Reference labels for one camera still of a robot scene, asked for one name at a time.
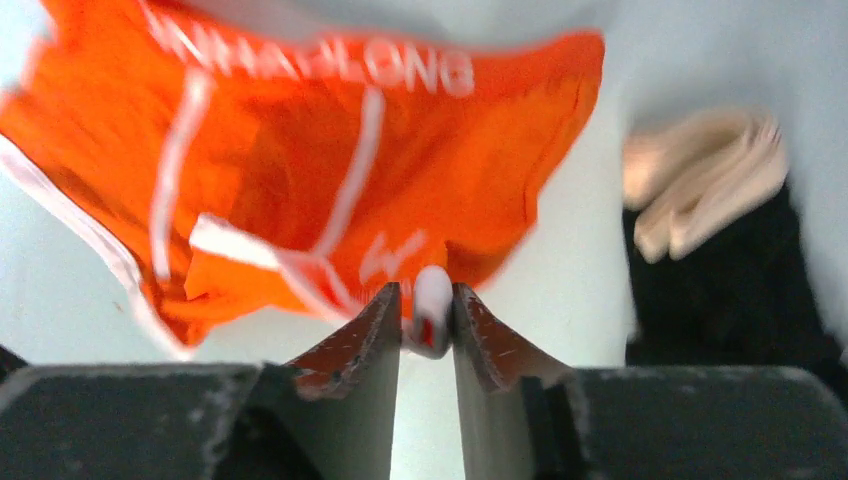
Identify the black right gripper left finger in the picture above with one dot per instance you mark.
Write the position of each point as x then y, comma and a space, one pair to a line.
327, 414

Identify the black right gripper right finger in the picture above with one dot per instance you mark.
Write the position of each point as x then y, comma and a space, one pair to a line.
526, 415

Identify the orange underwear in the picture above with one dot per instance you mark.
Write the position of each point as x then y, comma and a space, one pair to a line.
218, 171

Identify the black underwear beige waistband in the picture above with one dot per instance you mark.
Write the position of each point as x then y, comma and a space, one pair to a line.
713, 242

